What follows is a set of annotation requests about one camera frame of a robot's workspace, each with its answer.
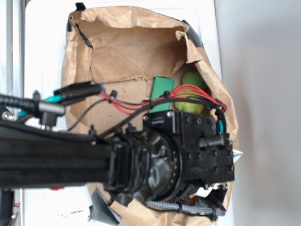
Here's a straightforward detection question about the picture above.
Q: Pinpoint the red wire bundle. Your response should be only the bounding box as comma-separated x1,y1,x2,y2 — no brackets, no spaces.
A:
98,84,227,116

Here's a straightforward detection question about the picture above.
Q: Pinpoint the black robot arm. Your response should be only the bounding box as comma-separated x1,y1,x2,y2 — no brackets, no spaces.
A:
0,106,235,202

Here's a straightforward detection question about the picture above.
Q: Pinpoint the black cable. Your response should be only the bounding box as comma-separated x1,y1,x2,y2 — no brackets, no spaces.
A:
66,96,156,139

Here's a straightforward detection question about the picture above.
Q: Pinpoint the white plastic base tray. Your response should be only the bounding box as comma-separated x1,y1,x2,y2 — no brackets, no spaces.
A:
22,0,222,226

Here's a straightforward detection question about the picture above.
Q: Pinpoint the metal rail frame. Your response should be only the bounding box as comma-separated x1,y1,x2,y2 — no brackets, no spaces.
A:
0,0,25,226

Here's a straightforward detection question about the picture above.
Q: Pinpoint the green fuzzy plush toy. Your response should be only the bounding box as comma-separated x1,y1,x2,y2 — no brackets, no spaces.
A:
174,71,208,114

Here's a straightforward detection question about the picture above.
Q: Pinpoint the grey braided cable sleeve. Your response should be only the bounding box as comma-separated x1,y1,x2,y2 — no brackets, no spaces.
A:
145,199,225,216

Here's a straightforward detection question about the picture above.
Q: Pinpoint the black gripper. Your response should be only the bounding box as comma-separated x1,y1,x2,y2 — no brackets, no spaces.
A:
143,110,235,187

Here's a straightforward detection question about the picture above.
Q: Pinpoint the green rectangular block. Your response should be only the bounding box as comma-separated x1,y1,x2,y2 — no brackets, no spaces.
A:
149,77,174,113

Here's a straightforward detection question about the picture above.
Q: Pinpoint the brown paper bag tray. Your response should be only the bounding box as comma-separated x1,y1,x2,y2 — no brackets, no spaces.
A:
62,6,238,226

